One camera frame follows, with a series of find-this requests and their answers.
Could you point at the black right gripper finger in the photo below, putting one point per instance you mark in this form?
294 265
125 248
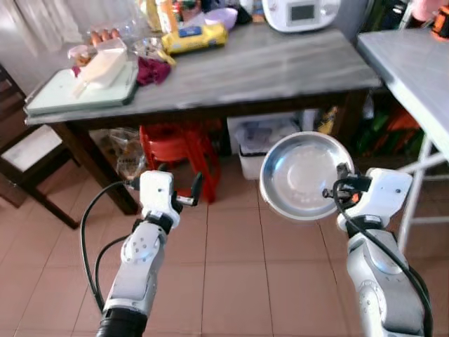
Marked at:
344 170

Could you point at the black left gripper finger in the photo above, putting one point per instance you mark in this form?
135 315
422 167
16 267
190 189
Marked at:
196 188

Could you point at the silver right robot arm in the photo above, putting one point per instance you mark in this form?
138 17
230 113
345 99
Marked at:
375 281

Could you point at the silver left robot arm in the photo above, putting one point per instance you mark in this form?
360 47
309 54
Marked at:
140 263

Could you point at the red plastic stool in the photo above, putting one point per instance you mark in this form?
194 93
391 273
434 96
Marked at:
172 147

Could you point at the clear plastic bag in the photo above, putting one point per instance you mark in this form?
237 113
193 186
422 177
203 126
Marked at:
126 154

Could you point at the clear storage box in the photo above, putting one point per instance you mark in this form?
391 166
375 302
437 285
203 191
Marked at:
252 137

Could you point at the white folding table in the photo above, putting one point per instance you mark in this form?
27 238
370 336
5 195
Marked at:
414 70

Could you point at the maroon cloth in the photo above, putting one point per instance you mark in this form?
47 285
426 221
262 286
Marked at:
151 71

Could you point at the dark wooden table grey top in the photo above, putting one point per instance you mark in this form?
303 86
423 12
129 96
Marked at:
266 70

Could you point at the yellow food package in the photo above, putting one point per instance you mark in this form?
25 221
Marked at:
195 38

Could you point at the white plastic scoop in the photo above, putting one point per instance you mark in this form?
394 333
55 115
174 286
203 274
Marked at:
104 69

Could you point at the pale green tray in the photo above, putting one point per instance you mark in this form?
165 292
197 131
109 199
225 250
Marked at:
63 98

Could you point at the dark wooden chair white seat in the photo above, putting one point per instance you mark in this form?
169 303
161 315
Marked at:
31 151

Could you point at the white kitchen appliance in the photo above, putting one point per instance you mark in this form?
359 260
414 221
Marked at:
302 14

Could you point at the purple bowl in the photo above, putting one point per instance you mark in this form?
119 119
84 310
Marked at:
223 17

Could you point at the clear egg carton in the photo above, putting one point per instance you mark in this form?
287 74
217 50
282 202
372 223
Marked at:
105 36

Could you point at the orange black tool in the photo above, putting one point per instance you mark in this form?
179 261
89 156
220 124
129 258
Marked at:
440 21

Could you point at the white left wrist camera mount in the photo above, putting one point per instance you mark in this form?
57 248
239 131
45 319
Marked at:
156 196

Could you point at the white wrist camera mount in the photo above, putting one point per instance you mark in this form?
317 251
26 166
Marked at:
156 196
384 195

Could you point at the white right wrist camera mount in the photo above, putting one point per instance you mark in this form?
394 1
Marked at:
384 195

